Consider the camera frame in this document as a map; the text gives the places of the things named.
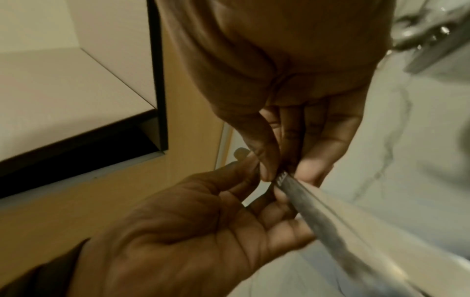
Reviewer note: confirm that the person's left hand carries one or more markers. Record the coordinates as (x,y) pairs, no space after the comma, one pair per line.
(176,237)

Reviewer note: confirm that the person's right hand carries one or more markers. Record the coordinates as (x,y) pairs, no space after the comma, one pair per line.
(279,52)

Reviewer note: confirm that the long grey white strip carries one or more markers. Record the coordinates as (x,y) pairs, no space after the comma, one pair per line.
(367,232)

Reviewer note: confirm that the light wooden cabinet panel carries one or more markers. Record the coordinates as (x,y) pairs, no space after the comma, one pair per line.
(110,200)

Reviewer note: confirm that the chrome faucet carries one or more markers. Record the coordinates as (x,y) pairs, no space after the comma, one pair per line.
(411,32)

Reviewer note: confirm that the black framed white panel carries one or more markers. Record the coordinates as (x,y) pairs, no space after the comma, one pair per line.
(73,72)

